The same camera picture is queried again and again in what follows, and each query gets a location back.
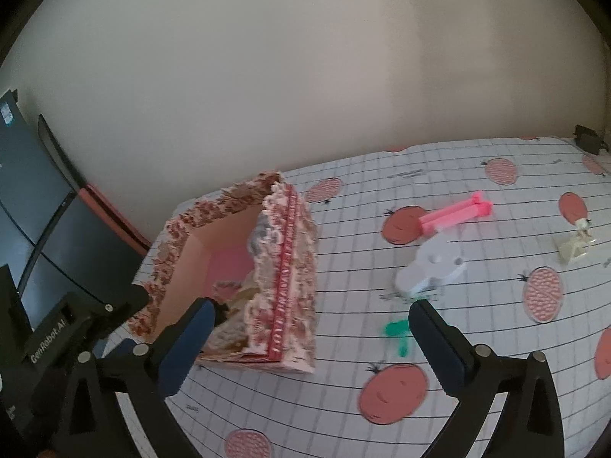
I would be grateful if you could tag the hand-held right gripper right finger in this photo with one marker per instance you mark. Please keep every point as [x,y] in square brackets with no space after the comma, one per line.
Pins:
[434,343]

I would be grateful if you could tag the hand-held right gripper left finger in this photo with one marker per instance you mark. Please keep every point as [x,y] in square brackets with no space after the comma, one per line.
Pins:
[191,338]

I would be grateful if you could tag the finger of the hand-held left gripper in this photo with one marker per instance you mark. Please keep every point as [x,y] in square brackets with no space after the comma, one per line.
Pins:
[124,303]

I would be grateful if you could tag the white plastic dispenser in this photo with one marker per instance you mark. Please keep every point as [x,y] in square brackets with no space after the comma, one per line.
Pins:
[425,272]

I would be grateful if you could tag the floral cardboard box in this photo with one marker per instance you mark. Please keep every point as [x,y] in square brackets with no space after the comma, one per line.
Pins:
[296,296]

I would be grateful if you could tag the pink sealing clip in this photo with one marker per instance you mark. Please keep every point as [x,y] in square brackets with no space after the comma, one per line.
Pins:
[458,211]

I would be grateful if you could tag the desktop with fruit-print cloth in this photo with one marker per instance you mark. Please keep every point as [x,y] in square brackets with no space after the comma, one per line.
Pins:
[343,257]

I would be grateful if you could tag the pink board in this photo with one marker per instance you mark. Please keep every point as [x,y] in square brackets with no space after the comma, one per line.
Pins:
[114,219]

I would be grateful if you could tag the dark grey refrigerator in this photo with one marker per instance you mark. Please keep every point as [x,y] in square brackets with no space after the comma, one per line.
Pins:
[47,229]

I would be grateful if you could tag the thin black panel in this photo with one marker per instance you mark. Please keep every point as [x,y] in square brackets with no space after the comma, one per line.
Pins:
[57,152]

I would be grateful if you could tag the black power adapter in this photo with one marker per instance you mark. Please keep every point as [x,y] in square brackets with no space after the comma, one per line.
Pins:
[587,137]

